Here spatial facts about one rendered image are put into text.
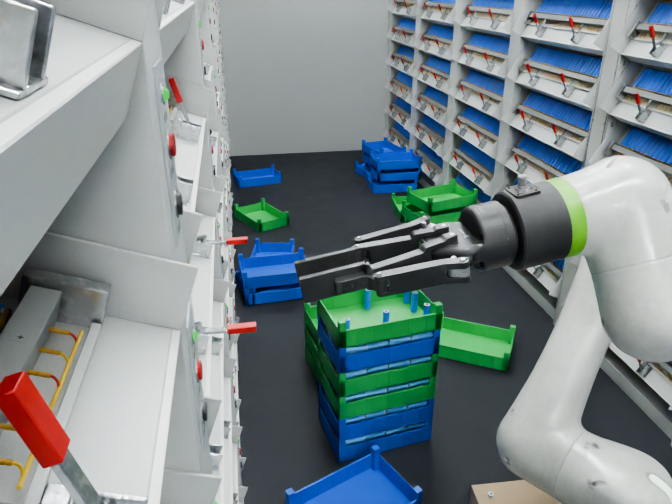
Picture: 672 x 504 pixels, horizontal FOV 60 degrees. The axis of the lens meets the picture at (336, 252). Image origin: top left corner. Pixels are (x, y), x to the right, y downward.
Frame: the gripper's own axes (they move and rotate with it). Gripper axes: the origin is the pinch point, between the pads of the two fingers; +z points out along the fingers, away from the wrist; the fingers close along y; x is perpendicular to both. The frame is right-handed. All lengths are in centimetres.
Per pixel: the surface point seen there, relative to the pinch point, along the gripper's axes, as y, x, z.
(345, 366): -70, 67, -6
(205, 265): -28.0, 8.5, 16.3
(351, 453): -70, 98, -2
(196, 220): 10.5, -13.6, 10.7
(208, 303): -16.5, 8.9, 15.9
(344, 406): -70, 80, -3
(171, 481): 20.2, 3.6, 17.2
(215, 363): -28.3, 27.0, 19.6
